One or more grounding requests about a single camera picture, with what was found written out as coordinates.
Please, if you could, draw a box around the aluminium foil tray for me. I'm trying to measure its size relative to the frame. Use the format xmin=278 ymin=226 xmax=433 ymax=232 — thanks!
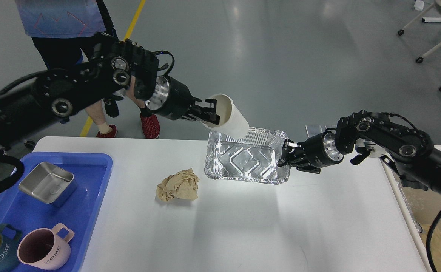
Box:
xmin=204 ymin=127 xmax=290 ymax=185

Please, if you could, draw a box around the white paper cup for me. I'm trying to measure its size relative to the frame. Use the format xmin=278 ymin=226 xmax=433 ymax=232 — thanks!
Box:
xmin=201 ymin=94 xmax=249 ymax=139

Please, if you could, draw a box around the white wheeled chair base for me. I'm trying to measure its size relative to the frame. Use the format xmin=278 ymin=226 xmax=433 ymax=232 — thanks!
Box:
xmin=397 ymin=0 xmax=441 ymax=93

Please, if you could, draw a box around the brown paper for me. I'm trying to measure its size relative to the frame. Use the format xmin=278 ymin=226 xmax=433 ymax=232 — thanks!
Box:
xmin=156 ymin=169 xmax=200 ymax=202

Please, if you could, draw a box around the pink home mug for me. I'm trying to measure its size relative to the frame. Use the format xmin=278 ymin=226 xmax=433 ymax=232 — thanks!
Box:
xmin=17 ymin=223 xmax=75 ymax=271

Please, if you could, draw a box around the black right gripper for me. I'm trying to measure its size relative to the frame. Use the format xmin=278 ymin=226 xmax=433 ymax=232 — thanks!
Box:
xmin=277 ymin=131 xmax=344 ymax=174

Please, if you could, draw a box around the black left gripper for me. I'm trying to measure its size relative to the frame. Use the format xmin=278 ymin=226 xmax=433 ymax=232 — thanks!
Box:
xmin=145 ymin=76 xmax=220 ymax=126

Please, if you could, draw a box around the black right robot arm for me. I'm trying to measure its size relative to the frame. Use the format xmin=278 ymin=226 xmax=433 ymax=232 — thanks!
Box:
xmin=277 ymin=110 xmax=441 ymax=272

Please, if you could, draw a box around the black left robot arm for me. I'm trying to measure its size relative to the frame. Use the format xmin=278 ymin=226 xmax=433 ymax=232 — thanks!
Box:
xmin=0 ymin=32 xmax=221 ymax=193

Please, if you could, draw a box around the square stainless steel tin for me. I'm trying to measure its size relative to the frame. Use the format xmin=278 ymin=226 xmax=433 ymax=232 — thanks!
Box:
xmin=19 ymin=162 xmax=78 ymax=208

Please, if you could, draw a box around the person in patterned shirt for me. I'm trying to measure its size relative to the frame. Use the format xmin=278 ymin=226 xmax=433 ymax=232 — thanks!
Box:
xmin=15 ymin=0 xmax=160 ymax=138

